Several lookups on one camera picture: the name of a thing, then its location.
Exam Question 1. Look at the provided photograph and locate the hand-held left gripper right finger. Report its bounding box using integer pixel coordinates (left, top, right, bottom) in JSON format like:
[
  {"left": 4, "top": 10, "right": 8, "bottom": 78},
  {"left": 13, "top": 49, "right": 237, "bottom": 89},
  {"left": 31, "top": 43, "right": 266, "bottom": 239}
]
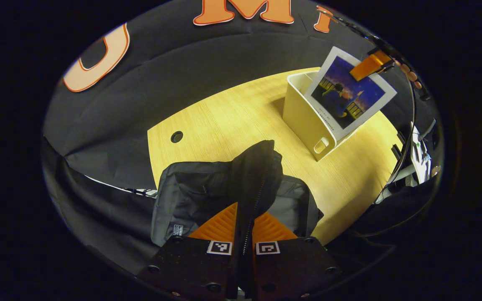
[{"left": 251, "top": 211, "right": 342, "bottom": 300}]

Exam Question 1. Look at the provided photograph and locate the white electronic device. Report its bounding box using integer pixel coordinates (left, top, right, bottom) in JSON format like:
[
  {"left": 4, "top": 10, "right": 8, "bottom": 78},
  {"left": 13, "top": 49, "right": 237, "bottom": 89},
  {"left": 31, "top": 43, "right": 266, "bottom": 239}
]
[{"left": 408, "top": 121, "right": 434, "bottom": 184}]

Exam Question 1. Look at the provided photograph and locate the black schoolbag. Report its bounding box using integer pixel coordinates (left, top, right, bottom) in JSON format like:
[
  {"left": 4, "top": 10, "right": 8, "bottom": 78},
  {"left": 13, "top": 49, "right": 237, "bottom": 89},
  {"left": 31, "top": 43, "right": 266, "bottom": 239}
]
[{"left": 151, "top": 140, "right": 324, "bottom": 293}]

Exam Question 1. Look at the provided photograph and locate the blue cover book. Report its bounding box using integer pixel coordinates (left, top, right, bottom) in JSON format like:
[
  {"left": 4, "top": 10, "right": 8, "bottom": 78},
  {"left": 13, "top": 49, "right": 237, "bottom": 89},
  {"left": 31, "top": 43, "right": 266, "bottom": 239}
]
[{"left": 304, "top": 46, "right": 397, "bottom": 141}]

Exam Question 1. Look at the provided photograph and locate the white plastic bookshelf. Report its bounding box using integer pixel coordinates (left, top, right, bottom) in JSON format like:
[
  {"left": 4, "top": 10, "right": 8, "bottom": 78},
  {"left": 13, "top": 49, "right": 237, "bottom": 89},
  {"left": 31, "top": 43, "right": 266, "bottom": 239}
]
[{"left": 283, "top": 71, "right": 375, "bottom": 161}]

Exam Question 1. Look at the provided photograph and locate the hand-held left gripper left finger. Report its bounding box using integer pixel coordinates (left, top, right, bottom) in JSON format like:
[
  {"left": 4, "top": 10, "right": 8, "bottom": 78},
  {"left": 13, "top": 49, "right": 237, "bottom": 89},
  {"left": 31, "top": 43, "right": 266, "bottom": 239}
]
[{"left": 136, "top": 202, "right": 239, "bottom": 300}]

